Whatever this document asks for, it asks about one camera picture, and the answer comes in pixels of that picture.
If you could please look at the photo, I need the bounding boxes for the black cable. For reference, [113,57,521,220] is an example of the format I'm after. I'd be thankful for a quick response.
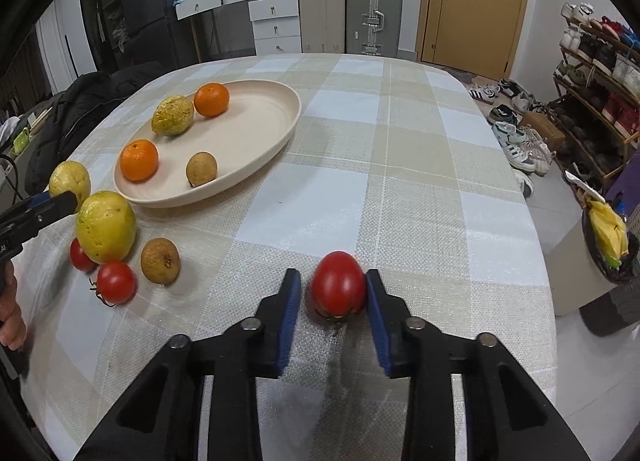
[0,155,20,203]

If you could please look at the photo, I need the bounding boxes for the black jacket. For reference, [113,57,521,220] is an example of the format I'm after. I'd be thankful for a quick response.
[22,61,168,192]

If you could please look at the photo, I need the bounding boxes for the red tomato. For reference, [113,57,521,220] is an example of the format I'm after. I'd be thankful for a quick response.
[90,261,138,308]
[310,250,367,324]
[69,237,98,274]

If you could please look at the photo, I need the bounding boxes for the cream round plate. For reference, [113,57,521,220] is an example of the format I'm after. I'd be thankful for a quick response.
[114,80,302,208]

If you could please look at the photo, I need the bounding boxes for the white wardrobe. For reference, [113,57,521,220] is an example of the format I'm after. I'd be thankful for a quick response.
[35,0,98,92]

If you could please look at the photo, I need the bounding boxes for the white drawer cabinet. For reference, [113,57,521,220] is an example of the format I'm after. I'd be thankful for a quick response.
[248,0,303,55]

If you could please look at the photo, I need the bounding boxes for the group of white sneakers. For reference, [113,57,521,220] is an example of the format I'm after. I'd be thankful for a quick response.
[467,78,556,199]

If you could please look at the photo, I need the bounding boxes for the wooden door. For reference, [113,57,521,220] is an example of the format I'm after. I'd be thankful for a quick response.
[415,0,532,68]

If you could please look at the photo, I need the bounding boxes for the person's left hand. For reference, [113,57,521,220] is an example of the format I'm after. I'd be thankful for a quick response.
[0,261,27,351]

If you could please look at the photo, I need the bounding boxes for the brown longan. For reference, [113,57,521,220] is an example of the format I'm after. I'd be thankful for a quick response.
[140,237,181,286]
[185,152,218,188]

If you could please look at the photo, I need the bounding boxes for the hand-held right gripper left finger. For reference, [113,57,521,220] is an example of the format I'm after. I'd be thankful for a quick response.
[75,268,302,461]

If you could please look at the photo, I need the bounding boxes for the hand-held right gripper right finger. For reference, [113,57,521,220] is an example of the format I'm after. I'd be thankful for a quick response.
[365,268,591,461]

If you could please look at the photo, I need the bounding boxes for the beige trash bin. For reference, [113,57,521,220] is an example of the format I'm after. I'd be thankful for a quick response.
[552,196,631,319]

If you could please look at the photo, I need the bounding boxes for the rows of assorted shoes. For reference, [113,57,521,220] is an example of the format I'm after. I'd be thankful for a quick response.
[559,2,640,142]

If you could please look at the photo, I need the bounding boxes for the beige suitcase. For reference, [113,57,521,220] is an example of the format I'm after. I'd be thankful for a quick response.
[297,0,348,55]

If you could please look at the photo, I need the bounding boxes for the large yellow passion fruit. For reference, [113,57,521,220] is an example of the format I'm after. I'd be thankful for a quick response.
[76,190,138,265]

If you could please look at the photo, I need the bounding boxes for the orange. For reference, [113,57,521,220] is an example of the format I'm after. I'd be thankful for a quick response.
[193,83,231,118]
[120,139,160,182]

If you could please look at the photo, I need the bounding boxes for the wooden shoe rack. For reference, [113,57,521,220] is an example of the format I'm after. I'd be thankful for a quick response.
[552,16,640,192]

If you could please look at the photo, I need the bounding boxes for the wrinkled yellow passion fruit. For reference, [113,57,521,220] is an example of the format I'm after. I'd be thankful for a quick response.
[151,95,195,137]

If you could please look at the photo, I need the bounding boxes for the small yellow-green passion fruit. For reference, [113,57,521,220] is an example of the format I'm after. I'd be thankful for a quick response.
[48,160,92,200]

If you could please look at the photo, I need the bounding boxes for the brown cardboard box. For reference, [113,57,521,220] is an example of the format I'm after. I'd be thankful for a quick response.
[520,110,566,152]

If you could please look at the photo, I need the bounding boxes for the yellow plastic bag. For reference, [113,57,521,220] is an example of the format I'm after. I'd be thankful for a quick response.
[587,198,630,262]

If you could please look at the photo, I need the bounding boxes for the wooden shelf cabinet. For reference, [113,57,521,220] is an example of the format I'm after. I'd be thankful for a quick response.
[80,0,123,77]

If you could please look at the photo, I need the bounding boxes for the silver suitcase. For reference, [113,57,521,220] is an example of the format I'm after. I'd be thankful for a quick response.
[346,0,404,57]

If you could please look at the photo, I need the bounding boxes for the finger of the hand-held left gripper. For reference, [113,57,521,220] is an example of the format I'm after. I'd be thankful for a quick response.
[22,190,79,232]
[0,192,60,224]

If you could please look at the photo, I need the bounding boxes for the green cup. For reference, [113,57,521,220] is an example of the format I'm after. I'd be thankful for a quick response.
[11,127,32,156]

